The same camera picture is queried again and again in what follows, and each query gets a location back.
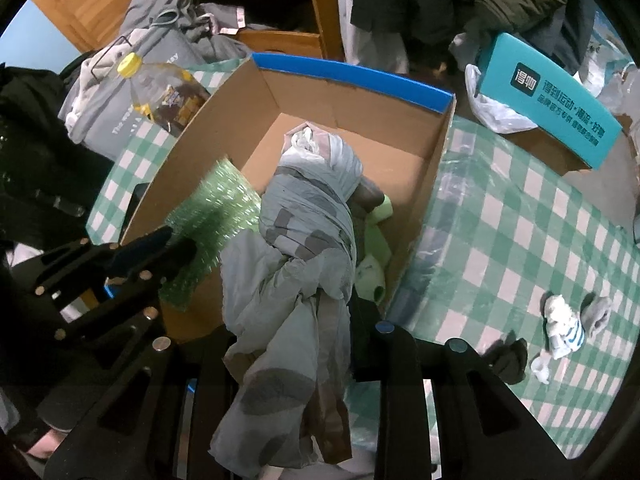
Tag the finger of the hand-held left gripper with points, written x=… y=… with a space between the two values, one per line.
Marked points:
x=175 y=260
x=145 y=247

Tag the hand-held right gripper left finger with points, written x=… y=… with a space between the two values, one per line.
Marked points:
x=170 y=375

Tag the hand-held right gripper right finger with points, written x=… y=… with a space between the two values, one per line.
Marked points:
x=370 y=350

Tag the green bubble wrap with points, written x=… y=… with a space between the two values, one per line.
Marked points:
x=215 y=210

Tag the light green plastic bag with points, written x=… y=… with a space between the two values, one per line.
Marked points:
x=372 y=250

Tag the grey patched cloth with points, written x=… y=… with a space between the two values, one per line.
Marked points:
x=290 y=280

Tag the blue-rimmed cardboard box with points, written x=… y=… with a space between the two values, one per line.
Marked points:
x=400 y=170

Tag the dark sock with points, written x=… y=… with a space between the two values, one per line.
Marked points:
x=510 y=360

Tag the black cloth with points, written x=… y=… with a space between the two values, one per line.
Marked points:
x=40 y=150

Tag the yellow-capped oil bottle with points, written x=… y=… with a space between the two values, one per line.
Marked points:
x=165 y=95

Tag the white crumpled tissue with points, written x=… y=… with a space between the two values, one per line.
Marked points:
x=540 y=369

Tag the green checkered tablecloth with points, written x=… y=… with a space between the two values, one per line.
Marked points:
x=500 y=210

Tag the white blue striped sock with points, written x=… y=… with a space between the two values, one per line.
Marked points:
x=562 y=330

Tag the small grey sock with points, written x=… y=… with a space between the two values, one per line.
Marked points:
x=597 y=315

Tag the grey sweatshirt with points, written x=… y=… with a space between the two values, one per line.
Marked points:
x=150 y=15

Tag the white plastic bag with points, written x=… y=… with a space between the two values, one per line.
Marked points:
x=495 y=115

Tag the brown cardboard box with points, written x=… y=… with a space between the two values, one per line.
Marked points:
x=550 y=150

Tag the white hanging garment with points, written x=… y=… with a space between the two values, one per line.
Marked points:
x=380 y=45

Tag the teal printed box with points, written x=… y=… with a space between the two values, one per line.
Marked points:
x=550 y=105

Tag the black jacket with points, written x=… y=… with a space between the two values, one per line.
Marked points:
x=430 y=0

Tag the blue white woven bag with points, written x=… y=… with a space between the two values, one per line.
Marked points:
x=615 y=85

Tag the navy hanging coat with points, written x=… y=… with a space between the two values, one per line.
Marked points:
x=575 y=20

